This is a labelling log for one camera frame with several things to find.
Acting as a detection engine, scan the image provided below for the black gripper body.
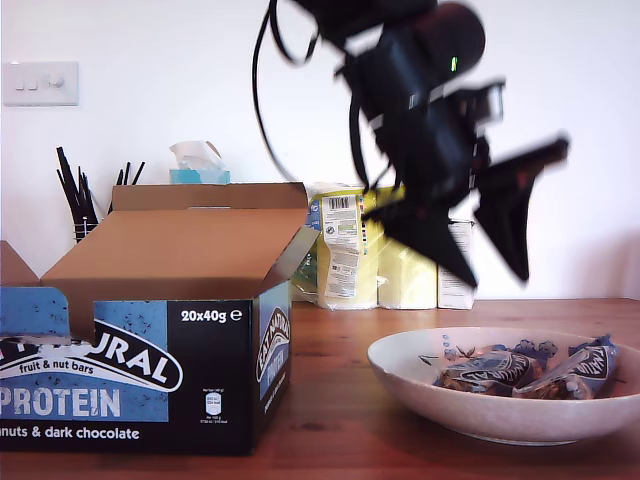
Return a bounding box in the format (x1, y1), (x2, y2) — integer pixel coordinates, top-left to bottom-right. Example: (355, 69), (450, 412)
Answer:
(362, 87), (572, 226)

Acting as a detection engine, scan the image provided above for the blue snack bar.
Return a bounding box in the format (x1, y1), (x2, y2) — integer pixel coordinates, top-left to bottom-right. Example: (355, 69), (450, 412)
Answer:
(513, 334), (621, 401)
(432, 344), (546, 397)

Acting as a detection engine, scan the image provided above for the white floral ceramic plate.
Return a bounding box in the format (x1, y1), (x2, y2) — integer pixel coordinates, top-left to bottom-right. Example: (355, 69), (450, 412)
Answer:
(367, 327), (640, 446)

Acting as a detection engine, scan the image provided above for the blue black snackbar carton box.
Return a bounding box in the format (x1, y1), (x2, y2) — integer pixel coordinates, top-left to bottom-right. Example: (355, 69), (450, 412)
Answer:
(0, 182), (320, 457)

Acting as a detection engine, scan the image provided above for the small white printed carton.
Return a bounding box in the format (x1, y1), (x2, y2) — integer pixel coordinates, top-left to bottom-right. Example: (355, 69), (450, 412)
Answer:
(437, 217), (476, 310)

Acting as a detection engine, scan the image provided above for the teal tissue box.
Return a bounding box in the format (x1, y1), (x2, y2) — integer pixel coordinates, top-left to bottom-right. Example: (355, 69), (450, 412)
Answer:
(168, 168), (232, 186)

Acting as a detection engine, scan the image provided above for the yellow kitchen roll pack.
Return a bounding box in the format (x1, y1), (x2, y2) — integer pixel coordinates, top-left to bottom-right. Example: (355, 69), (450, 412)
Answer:
(291, 180), (442, 311)

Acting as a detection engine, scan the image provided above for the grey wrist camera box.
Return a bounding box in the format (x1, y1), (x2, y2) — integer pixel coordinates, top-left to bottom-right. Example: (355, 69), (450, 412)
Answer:
(457, 79), (506, 126)

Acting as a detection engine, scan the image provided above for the black looping cable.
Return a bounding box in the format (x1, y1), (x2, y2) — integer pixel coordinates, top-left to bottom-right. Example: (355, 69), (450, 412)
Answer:
(272, 0), (321, 65)
(252, 0), (304, 182)
(347, 92), (397, 195)

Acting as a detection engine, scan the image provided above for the wire stick holder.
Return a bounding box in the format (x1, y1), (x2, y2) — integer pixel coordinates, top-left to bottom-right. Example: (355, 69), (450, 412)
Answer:
(73, 219), (104, 247)

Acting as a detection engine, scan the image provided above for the white wall light switch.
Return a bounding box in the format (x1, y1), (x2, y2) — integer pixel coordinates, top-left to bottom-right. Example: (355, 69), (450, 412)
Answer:
(3, 61), (80, 107)

